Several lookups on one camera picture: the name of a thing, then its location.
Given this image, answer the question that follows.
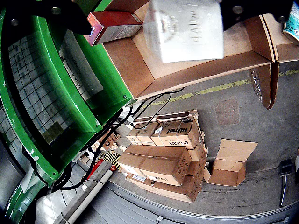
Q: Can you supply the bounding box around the open cardboard bin box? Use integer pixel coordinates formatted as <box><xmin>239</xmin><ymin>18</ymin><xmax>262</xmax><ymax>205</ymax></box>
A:
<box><xmin>102</xmin><ymin>0</ymin><xmax>280</xmax><ymax>110</ymax></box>
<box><xmin>260</xmin><ymin>13</ymin><xmax>299</xmax><ymax>63</ymax></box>

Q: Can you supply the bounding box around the beige pipe post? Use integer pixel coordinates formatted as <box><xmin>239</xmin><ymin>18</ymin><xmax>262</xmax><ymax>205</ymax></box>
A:
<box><xmin>65</xmin><ymin>163</ymin><xmax>120</xmax><ymax>224</ymax></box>

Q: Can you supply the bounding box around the yellow black striped bumper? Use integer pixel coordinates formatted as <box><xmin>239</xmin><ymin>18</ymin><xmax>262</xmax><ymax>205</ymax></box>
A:
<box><xmin>102</xmin><ymin>151</ymin><xmax>121</xmax><ymax>165</ymax></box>

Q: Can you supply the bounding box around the green metal machine housing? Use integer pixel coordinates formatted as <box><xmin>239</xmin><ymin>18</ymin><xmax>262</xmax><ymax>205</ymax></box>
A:
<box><xmin>0</xmin><ymin>0</ymin><xmax>138</xmax><ymax>224</ymax></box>

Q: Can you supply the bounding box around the long plain cardboard box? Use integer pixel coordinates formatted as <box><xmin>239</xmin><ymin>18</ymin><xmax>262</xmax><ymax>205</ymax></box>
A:
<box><xmin>116</xmin><ymin>144</ymin><xmax>192</xmax><ymax>187</ymax></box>

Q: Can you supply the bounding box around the empty flapped cardboard box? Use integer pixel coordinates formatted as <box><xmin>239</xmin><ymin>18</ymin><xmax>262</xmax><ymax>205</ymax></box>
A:
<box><xmin>203</xmin><ymin>138</ymin><xmax>259</xmax><ymax>187</ymax></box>

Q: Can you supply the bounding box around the red bar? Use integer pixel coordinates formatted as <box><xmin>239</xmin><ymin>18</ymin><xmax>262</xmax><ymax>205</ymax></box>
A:
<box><xmin>86</xmin><ymin>158</ymin><xmax>105</xmax><ymax>181</ymax></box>

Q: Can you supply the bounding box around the white teal bottle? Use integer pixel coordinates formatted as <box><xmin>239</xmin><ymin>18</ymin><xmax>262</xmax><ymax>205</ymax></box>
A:
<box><xmin>282</xmin><ymin>1</ymin><xmax>299</xmax><ymax>46</ymax></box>

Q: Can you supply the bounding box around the small maroon box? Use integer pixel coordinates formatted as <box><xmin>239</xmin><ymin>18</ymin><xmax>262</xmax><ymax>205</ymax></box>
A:
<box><xmin>86</xmin><ymin>11</ymin><xmax>143</xmax><ymax>47</ymax></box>

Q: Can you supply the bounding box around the tan slatted pallet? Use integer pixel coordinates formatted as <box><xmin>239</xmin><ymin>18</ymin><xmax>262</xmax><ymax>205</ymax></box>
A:
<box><xmin>133</xmin><ymin>109</ymin><xmax>199</xmax><ymax>124</ymax></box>

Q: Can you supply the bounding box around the glossy black screen panel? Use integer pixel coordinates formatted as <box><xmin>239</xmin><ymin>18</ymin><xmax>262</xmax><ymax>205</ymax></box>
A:
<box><xmin>8</xmin><ymin>30</ymin><xmax>105</xmax><ymax>145</ymax></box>

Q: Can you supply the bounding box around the tall white product box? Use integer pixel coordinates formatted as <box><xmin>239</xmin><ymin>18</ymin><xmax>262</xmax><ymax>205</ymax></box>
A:
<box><xmin>142</xmin><ymin>0</ymin><xmax>225</xmax><ymax>63</ymax></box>

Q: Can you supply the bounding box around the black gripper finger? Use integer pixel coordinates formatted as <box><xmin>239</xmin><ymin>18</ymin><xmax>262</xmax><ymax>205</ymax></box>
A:
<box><xmin>219</xmin><ymin>0</ymin><xmax>296</xmax><ymax>31</ymax></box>
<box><xmin>4</xmin><ymin>0</ymin><xmax>92</xmax><ymax>35</ymax></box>

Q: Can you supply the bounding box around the small printed brown box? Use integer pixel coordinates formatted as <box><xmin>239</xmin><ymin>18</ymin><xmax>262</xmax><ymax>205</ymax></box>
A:
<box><xmin>93</xmin><ymin>133</ymin><xmax>122</xmax><ymax>152</ymax></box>

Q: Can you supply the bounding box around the large cardboard base box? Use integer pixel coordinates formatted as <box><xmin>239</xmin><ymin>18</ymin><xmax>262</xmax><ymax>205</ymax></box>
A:
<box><xmin>125</xmin><ymin>149</ymin><xmax>208</xmax><ymax>203</ymax></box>

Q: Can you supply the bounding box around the grey ribbed floor mat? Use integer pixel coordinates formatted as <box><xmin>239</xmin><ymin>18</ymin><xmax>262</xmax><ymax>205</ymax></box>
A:
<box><xmin>90</xmin><ymin>179</ymin><xmax>299</xmax><ymax>224</ymax></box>

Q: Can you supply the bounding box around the small plain cardboard box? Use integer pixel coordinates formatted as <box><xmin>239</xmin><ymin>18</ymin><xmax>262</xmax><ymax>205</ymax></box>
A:
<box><xmin>127</xmin><ymin>121</ymin><xmax>161</xmax><ymax>147</ymax></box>

